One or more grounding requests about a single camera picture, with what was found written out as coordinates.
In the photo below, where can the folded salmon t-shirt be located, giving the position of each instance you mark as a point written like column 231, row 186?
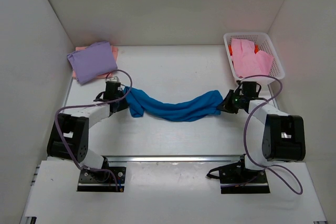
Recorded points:
column 102, row 76

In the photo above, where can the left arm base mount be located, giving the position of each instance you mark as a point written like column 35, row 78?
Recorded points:
column 112, row 181

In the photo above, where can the white plastic basket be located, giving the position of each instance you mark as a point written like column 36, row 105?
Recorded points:
column 264, row 43

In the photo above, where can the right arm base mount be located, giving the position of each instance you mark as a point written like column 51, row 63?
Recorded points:
column 235, row 178

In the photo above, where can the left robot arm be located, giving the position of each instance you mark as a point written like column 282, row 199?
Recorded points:
column 74, row 128

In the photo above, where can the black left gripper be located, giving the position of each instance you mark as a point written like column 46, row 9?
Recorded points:
column 122, row 102

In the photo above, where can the pink t-shirt in basket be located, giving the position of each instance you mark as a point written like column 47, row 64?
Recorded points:
column 246, row 62

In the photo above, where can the orange garment in basket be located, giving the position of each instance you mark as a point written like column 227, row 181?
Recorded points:
column 231, row 52

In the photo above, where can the folded purple t-shirt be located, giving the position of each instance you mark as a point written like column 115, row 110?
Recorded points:
column 94, row 60

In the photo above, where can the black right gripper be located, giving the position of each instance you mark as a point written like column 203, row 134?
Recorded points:
column 228, row 104

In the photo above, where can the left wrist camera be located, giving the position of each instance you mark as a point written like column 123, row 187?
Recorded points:
column 112, row 79

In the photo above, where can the blue t-shirt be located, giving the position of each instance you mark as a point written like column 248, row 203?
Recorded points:
column 204, row 105

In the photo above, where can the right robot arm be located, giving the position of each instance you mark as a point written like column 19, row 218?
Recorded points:
column 283, row 138

